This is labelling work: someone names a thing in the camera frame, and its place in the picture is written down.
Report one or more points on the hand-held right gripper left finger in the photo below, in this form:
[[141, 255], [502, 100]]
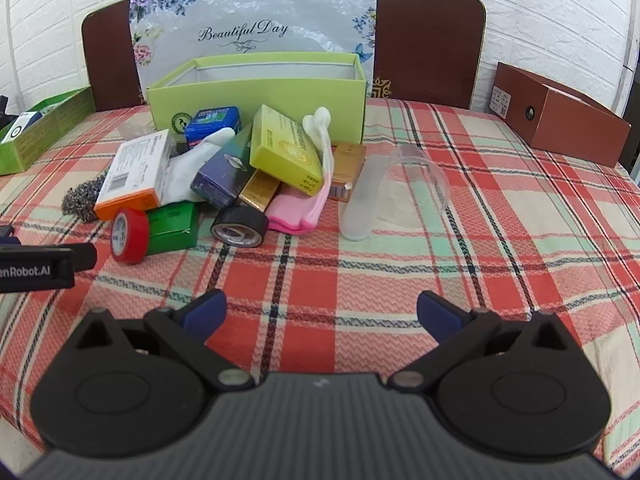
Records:
[[207, 312]]

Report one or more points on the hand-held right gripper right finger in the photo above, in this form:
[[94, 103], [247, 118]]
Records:
[[440, 316]]

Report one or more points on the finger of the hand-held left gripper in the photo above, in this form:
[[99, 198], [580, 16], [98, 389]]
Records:
[[6, 232], [84, 256]]

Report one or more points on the red tape roll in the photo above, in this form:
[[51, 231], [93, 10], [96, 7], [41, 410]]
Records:
[[135, 235]]

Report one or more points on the steel wool scourer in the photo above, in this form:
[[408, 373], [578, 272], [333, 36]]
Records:
[[80, 200]]

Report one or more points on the white and orange box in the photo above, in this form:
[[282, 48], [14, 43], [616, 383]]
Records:
[[135, 170]]

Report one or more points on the black tape roll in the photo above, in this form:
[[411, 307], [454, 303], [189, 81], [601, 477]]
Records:
[[245, 217]]

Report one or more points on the white glove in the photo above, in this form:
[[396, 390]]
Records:
[[185, 170]]

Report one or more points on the pink cloth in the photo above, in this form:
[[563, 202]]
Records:
[[292, 210]]

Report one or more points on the clear plastic cup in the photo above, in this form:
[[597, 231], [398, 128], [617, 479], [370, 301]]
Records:
[[420, 180]]

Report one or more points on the dark blue box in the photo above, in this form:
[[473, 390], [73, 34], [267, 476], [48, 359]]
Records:
[[220, 175]]

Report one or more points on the frosted plastic case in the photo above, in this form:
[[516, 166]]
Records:
[[362, 200]]

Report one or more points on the orange gold box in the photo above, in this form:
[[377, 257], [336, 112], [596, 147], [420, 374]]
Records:
[[347, 165]]

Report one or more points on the yellow-green box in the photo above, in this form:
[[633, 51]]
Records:
[[285, 145]]

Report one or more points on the light green cardboard box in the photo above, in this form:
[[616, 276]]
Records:
[[300, 102]]

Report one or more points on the red plaid bed sheet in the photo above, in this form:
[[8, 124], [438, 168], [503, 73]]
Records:
[[350, 280]]

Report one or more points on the white and blue packet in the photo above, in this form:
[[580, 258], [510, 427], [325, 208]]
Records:
[[20, 127]]

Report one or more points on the green cardboard tray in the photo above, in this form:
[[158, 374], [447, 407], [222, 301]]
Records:
[[47, 135]]

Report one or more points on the black device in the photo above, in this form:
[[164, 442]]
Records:
[[4, 112]]

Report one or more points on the brown cardboard box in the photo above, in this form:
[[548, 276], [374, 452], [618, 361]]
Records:
[[565, 125]]

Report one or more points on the brown wooden headboard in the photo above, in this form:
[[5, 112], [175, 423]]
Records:
[[425, 35]]

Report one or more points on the floral plastic bag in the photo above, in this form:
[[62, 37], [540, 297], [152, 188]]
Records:
[[275, 10]]

